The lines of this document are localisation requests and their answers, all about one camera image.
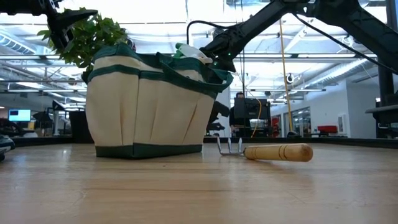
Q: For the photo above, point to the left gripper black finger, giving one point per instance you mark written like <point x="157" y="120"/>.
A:
<point x="74" y="17"/>

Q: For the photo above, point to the green spray bottle white trigger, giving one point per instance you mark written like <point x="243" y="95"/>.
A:
<point x="192" y="51"/>

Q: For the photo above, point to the beige green canvas gardening bag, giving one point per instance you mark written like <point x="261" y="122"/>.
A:
<point x="140" y="109"/>

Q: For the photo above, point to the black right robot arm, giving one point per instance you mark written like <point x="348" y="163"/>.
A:
<point x="342" y="15"/>

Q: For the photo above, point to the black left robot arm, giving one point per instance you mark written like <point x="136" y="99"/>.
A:
<point x="21" y="6"/>

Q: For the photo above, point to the small black equipment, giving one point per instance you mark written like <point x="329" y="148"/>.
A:
<point x="215" y="127"/>

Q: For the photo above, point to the person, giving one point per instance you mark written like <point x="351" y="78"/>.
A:
<point x="239" y="95"/>

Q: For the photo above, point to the green leafy plant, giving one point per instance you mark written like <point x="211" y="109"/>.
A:
<point x="90" y="37"/>

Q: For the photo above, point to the black equipment cart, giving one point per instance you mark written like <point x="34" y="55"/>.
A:
<point x="250" y="109"/>

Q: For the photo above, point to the red cabinet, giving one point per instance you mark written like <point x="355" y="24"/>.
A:
<point x="275" y="126"/>

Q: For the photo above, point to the blue lit computer screen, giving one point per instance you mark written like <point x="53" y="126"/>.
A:
<point x="19" y="115"/>

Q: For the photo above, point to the black plant pot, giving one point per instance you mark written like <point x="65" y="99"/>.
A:
<point x="77" y="124"/>

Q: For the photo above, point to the red box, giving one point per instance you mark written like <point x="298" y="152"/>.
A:
<point x="327" y="129"/>

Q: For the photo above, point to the grey desk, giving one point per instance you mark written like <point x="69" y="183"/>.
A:
<point x="385" y="113"/>

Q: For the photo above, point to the black desk monitor with stand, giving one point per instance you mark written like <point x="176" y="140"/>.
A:
<point x="385" y="90"/>

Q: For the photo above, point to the black metal table frame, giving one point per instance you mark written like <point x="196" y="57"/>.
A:
<point x="357" y="142"/>

